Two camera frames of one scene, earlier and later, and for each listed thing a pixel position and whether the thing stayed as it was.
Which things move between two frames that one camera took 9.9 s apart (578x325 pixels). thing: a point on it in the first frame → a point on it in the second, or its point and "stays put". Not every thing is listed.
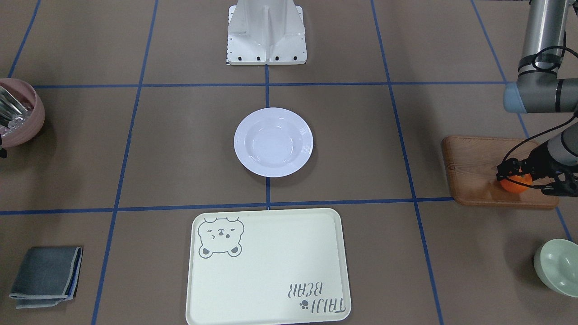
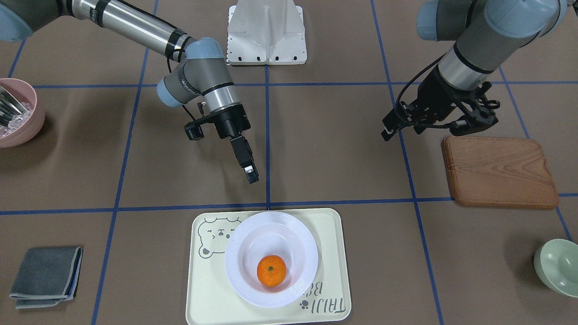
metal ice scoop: x=10 y=107 stays put
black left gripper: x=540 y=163 → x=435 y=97
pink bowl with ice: x=23 y=127 stays put
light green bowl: x=556 y=262 stays put
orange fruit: x=514 y=187 → x=272 y=271
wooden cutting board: x=473 y=161 stays put
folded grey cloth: x=48 y=275 stays put
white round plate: x=273 y=142 → x=272 y=233
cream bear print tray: x=274 y=266 stays put
